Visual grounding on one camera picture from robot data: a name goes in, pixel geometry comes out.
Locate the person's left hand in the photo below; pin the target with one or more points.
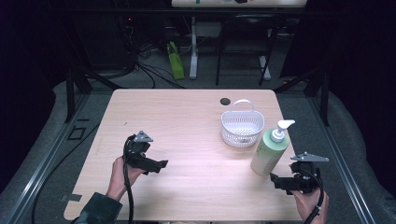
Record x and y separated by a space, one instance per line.
120 180

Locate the black metal stand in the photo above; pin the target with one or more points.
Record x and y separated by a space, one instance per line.
323 93
71 93

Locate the white plastic basket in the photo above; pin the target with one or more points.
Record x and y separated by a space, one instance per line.
243 127

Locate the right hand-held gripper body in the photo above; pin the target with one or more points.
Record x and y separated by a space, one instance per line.
306 175

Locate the white desk leg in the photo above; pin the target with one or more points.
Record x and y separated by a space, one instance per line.
193 53

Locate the green pump bottle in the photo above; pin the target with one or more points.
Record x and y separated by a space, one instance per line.
269 152

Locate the green bottle on floor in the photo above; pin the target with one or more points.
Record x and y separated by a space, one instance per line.
176 60

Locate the light background desk top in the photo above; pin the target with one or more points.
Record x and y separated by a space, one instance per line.
239 3

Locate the black metal chair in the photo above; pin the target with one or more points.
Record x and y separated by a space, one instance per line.
246 25

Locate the black table grommet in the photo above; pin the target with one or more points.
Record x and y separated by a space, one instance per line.
225 101

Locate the aluminium floor rail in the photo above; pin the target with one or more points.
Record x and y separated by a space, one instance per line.
46 165
341 161

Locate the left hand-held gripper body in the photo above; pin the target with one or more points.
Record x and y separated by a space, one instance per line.
137 151

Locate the person's right hand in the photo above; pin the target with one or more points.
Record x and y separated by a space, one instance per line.
309 207

